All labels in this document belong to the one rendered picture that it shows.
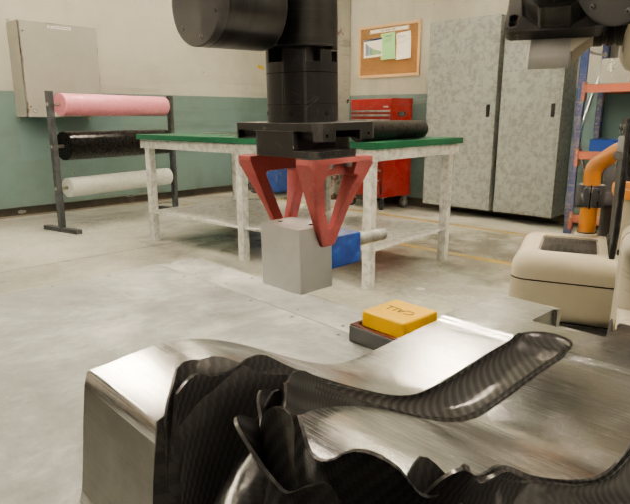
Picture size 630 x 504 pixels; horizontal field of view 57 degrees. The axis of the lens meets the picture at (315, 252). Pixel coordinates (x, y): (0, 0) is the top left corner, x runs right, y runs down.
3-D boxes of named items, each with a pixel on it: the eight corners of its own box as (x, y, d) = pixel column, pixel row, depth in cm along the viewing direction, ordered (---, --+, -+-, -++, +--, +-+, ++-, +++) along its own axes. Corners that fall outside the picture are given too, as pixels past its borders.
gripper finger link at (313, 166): (315, 258, 44) (313, 132, 41) (257, 243, 49) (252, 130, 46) (375, 243, 48) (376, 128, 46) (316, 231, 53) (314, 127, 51)
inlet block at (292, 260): (364, 256, 59) (364, 203, 57) (402, 264, 55) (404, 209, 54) (262, 283, 50) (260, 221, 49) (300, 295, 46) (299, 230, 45)
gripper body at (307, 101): (317, 150, 41) (315, 41, 40) (234, 144, 49) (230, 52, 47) (376, 144, 46) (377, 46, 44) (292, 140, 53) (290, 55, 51)
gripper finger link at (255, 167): (293, 253, 45) (289, 131, 43) (239, 238, 50) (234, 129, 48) (352, 238, 50) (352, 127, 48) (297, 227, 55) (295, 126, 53)
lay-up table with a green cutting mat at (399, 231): (237, 222, 581) (234, 119, 558) (456, 260, 431) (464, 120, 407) (140, 240, 497) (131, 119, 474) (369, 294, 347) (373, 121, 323)
